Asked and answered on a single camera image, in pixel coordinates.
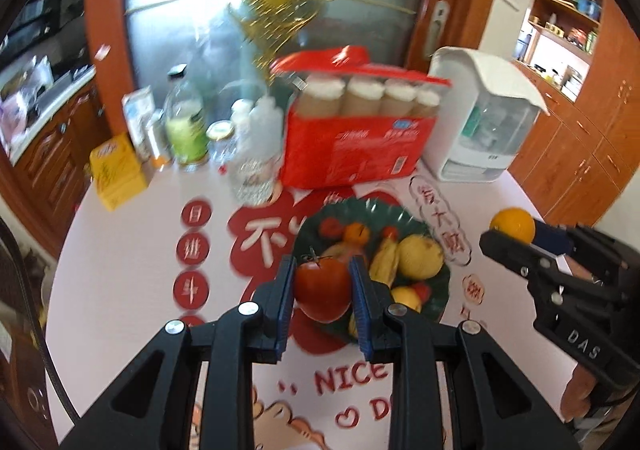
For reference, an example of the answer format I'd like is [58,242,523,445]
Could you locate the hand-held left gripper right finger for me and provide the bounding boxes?
[348,255,583,450]

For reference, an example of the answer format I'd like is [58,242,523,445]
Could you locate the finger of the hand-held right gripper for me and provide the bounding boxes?
[478,229,572,282]
[531,222,574,254]

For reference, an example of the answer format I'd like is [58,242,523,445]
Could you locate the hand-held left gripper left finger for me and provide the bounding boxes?
[60,255,299,450]

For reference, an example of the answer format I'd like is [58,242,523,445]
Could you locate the round orange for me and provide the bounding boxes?
[488,207,536,246]

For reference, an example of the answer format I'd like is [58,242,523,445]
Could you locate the dark green plate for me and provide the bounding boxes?
[291,197,451,344]

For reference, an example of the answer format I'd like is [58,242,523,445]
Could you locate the large yellow pomelo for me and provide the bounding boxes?
[397,234,446,280]

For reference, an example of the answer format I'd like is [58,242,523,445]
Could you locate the person's right hand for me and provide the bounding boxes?
[559,361,599,424]

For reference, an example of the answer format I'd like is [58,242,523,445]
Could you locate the yellow lemon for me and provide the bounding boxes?
[389,284,421,314]

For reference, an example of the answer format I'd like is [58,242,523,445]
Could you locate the yellow banana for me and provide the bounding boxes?
[367,237,401,284]

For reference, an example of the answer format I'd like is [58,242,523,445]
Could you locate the pale peach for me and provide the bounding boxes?
[320,242,354,264]

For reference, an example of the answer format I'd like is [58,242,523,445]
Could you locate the small mandarin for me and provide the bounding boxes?
[342,223,372,247]

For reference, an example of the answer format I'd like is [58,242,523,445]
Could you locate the white countertop appliance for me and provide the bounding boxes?
[428,64,542,184]

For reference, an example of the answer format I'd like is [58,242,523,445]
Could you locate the wooden shelf cabinet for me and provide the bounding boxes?
[509,0,640,252]

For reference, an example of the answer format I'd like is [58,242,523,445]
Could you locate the clear glass jar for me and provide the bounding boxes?
[207,121,277,206]

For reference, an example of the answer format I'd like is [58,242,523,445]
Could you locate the red tissue roll pack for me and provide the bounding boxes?
[272,45,451,191]

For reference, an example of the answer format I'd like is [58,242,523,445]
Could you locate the white plastic bottle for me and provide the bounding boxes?
[247,97,286,167]

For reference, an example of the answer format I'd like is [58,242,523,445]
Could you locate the small white bottle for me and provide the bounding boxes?
[230,99,254,132]

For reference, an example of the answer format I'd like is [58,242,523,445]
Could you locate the green label glass bottle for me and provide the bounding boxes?
[163,65,210,167]

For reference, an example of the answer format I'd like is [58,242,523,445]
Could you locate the yellow box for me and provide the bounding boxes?
[88,132,151,211]

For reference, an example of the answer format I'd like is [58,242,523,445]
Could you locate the white carton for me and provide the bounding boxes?
[122,85,157,162]

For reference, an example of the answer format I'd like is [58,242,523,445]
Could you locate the wooden kitchen base cabinet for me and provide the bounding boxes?
[9,80,112,257]

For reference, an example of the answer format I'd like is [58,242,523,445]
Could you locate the kitchen counter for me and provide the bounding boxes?
[0,64,99,167]

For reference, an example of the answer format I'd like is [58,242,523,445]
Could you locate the wooden frosted glass door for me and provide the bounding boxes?
[82,0,507,97]

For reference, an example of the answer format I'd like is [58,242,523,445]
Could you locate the black range hood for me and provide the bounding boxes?
[0,0,89,77]

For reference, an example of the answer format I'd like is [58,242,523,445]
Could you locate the silver door handle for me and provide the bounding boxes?
[423,0,451,59]

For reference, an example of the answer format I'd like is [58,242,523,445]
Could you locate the black cable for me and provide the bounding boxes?
[0,217,84,424]

